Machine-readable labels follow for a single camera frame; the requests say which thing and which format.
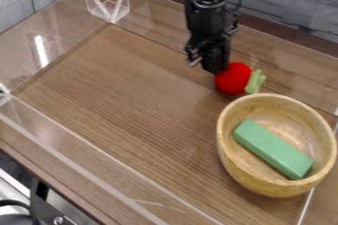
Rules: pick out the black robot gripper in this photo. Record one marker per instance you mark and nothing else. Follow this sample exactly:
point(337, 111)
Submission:
point(212, 23)

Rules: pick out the red plush strawberry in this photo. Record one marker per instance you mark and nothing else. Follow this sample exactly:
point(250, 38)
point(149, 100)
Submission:
point(240, 79)

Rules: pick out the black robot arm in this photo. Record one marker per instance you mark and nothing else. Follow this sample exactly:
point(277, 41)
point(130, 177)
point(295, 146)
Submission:
point(212, 22)

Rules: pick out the wooden bowl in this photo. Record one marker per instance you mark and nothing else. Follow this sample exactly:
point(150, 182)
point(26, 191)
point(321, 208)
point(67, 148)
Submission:
point(299, 124)

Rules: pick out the green rectangular block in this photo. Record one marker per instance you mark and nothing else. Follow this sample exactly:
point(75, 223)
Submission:
point(273, 150)

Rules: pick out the clear acrylic table enclosure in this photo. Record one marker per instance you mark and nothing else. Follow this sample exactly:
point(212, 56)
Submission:
point(111, 120)

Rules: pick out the black metal table frame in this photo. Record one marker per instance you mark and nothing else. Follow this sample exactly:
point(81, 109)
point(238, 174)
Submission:
point(53, 209)

